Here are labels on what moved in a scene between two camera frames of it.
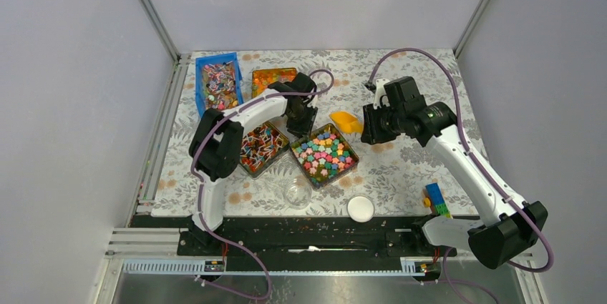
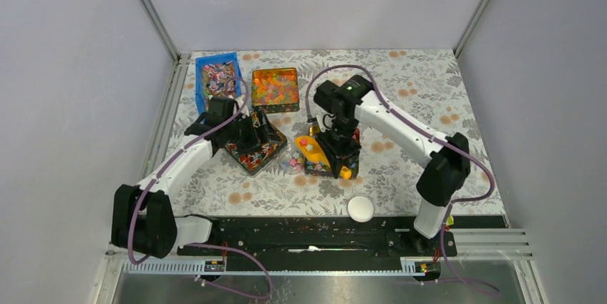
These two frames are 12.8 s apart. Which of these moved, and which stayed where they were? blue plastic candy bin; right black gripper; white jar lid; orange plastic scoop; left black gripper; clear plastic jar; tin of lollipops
Moved: clear plastic jar; orange plastic scoop; left black gripper; right black gripper
Stayed: white jar lid; blue plastic candy bin; tin of lollipops
